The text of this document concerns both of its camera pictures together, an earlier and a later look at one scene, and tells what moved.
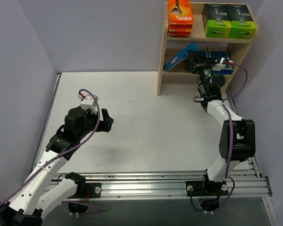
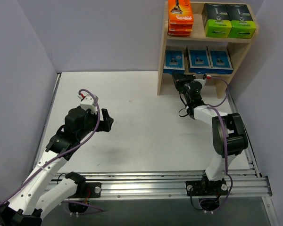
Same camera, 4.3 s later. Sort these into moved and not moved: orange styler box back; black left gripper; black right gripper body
Moved: black right gripper body
Not moved: black left gripper; orange styler box back
